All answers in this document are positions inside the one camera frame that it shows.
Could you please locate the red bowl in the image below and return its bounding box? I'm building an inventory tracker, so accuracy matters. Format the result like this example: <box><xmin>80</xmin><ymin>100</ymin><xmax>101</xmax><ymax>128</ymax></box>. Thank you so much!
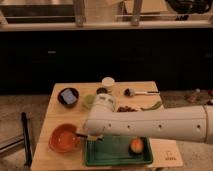
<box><xmin>48</xmin><ymin>123</ymin><xmax>80</xmax><ymax>153</ymax></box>

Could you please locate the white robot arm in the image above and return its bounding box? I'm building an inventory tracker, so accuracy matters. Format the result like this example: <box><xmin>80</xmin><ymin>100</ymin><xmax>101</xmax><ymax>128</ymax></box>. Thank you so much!
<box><xmin>84</xmin><ymin>94</ymin><xmax>213</xmax><ymax>144</ymax></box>

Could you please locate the white paper cup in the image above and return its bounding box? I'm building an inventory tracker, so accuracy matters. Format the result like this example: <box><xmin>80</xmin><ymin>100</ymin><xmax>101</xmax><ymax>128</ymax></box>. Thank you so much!
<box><xmin>101</xmin><ymin>77</ymin><xmax>115</xmax><ymax>92</ymax></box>

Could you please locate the brown dried fruit pile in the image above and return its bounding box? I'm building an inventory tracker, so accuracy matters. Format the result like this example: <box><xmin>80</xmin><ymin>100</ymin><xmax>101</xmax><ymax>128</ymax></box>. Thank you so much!
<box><xmin>117</xmin><ymin>106</ymin><xmax>137</xmax><ymax>112</ymax></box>

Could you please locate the black bowl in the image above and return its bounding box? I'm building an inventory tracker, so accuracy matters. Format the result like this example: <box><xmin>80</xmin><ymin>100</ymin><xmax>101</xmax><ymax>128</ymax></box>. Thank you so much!
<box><xmin>57</xmin><ymin>88</ymin><xmax>79</xmax><ymax>107</ymax></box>

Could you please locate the blue sponge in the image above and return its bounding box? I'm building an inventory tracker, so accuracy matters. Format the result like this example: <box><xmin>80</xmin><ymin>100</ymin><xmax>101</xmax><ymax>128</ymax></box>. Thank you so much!
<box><xmin>61</xmin><ymin>89</ymin><xmax>77</xmax><ymax>104</ymax></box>

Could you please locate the orange peach fruit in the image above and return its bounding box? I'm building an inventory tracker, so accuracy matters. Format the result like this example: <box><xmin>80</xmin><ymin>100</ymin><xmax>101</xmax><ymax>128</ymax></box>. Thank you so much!
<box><xmin>130</xmin><ymin>138</ymin><xmax>144</xmax><ymax>154</ymax></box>

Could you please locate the black bar on floor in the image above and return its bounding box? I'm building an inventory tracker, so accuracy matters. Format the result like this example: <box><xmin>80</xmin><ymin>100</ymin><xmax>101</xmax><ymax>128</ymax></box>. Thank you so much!
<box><xmin>21</xmin><ymin>112</ymin><xmax>32</xmax><ymax>166</ymax></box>

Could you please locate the green plastic tray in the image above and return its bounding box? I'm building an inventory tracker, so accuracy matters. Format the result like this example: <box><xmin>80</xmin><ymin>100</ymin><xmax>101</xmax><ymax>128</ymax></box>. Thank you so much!
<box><xmin>84</xmin><ymin>136</ymin><xmax>153</xmax><ymax>166</ymax></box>

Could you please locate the dark round lid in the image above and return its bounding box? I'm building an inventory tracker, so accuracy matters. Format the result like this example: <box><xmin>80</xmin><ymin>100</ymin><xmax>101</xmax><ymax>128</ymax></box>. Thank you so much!
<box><xmin>96</xmin><ymin>87</ymin><xmax>108</xmax><ymax>94</ymax></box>

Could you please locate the green bean pod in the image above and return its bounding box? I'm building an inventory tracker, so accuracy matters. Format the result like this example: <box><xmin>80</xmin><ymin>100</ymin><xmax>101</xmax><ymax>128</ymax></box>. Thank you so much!
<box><xmin>141</xmin><ymin>101</ymin><xmax>162</xmax><ymax>111</ymax></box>

